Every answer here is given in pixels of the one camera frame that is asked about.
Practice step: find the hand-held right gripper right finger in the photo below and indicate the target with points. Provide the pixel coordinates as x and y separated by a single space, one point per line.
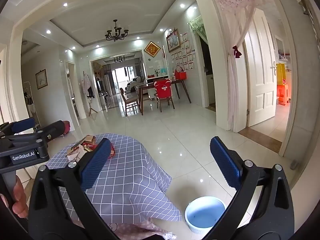
225 160

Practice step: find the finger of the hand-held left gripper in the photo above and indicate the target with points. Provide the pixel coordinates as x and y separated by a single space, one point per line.
23 125
53 130

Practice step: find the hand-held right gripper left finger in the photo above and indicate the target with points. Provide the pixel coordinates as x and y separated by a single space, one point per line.
96 162

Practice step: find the white bucket with blue inside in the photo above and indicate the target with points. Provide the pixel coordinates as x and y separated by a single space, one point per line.
205 212

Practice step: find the person's left hand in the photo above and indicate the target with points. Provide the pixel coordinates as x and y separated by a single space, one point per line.
20 200

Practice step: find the red striped wrapper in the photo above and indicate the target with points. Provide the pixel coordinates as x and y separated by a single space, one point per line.
87 147

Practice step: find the red snack wrapper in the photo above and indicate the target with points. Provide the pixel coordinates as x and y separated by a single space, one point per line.
111 151

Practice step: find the white metal rack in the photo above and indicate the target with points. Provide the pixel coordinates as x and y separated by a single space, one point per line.
31 105

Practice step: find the beige cardboard piece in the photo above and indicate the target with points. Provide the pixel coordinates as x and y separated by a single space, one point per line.
89 139

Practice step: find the purple checked tablecloth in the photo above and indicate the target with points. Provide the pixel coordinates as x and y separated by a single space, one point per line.
135 170

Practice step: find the framed ink painting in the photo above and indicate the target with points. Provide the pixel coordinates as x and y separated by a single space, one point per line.
41 79

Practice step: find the hanging light clothes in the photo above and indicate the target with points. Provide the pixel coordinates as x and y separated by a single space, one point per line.
87 85

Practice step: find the wooden dining chair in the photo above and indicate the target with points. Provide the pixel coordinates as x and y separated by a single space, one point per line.
130 102

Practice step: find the pink patterned cloth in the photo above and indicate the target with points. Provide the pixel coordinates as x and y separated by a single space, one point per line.
130 230

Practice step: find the wooden chair with shirt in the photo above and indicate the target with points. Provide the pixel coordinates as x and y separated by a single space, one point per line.
165 102

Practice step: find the massage chair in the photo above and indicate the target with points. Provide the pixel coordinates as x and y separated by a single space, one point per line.
132 85

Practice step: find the white panel door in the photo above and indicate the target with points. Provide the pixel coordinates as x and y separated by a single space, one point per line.
260 80

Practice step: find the orange plastic stool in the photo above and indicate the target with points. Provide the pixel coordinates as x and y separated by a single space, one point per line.
283 93

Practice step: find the wooden dining table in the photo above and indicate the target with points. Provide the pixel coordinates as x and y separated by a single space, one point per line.
146 86

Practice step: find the red gift bag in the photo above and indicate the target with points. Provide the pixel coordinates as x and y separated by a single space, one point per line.
180 74

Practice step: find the small dark chandelier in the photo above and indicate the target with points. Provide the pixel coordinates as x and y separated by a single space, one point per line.
119 59

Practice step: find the yellow board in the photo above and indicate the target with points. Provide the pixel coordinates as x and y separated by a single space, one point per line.
281 73

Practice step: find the teal box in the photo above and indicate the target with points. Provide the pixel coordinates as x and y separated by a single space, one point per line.
163 71

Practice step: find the red bow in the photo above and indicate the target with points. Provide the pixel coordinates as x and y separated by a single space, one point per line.
236 51

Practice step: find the large black chandelier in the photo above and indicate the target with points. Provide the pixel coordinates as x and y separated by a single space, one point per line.
115 33

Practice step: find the recessed ceiling spotlights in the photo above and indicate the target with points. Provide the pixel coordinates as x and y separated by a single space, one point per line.
65 4

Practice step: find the framed flower picture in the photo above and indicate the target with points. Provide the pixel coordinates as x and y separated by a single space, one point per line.
173 40

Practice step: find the green curtain valance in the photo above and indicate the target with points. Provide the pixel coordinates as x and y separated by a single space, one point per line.
198 27

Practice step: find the pink floral curtain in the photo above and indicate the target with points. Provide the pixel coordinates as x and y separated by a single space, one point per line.
236 10

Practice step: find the rows of wall certificates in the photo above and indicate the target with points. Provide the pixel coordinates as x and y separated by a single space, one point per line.
185 57

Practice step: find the red diamond wall decoration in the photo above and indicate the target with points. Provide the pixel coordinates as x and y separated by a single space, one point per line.
152 49

